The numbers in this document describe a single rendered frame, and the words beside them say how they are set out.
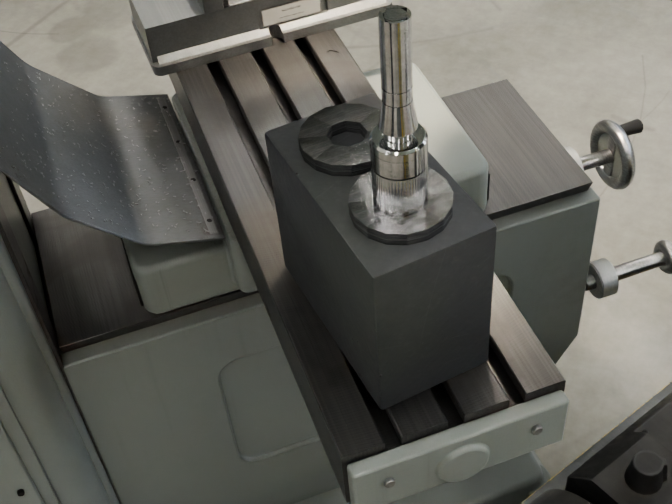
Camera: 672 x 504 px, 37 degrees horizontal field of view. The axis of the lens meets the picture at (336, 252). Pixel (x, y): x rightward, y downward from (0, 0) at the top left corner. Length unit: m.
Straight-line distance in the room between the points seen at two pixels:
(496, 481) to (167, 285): 0.75
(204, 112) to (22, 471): 0.52
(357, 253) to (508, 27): 2.33
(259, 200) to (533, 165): 0.49
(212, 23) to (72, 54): 1.88
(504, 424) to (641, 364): 1.27
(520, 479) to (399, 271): 1.01
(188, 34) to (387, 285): 0.65
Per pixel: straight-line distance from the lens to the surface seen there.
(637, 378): 2.19
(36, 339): 1.27
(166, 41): 1.37
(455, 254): 0.84
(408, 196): 0.82
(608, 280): 1.62
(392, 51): 0.74
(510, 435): 0.98
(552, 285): 1.57
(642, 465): 1.29
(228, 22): 1.38
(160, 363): 1.38
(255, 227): 1.12
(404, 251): 0.82
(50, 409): 1.34
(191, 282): 1.29
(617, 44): 3.07
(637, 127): 1.66
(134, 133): 1.38
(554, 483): 1.55
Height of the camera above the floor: 1.72
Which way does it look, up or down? 46 degrees down
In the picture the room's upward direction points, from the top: 6 degrees counter-clockwise
